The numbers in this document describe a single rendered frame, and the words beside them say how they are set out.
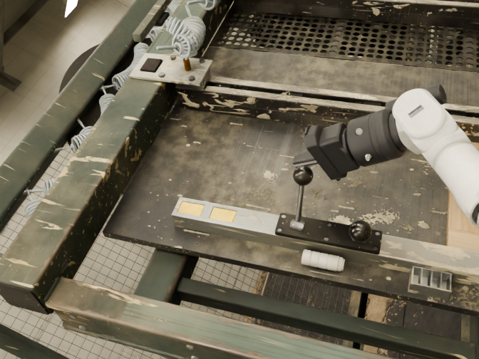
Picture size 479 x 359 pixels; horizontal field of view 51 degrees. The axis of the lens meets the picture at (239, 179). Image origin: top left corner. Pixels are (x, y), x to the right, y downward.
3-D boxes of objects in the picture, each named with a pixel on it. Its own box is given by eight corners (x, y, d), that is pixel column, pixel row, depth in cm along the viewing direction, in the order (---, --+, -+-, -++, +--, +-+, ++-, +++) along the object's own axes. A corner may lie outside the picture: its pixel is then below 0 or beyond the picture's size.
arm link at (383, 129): (394, 176, 89) (460, 159, 82) (366, 142, 82) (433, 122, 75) (395, 126, 95) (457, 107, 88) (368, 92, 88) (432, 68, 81)
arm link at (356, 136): (298, 150, 89) (358, 131, 81) (308, 115, 94) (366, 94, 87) (333, 194, 95) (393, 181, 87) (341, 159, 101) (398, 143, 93)
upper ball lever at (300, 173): (304, 236, 95) (312, 170, 91) (285, 232, 96) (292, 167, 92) (308, 229, 99) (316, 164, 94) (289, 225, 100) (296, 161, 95)
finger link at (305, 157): (296, 156, 99) (323, 148, 96) (293, 168, 98) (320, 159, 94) (292, 151, 99) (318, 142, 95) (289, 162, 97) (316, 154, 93)
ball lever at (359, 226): (368, 249, 94) (370, 243, 82) (348, 246, 95) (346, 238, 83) (371, 229, 95) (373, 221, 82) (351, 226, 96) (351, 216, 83)
